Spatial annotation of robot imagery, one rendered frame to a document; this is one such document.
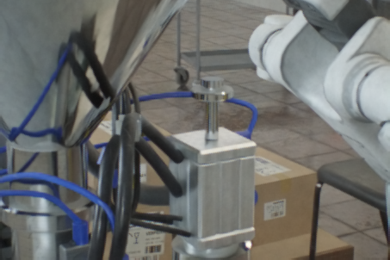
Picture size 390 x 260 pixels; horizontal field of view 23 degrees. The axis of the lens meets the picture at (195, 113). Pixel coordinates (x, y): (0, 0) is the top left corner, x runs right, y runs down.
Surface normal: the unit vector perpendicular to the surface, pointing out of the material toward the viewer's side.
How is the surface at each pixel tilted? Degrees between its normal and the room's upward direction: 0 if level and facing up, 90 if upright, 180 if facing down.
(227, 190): 90
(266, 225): 90
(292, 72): 90
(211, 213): 90
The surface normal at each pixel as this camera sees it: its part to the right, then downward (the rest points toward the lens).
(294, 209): 0.52, 0.22
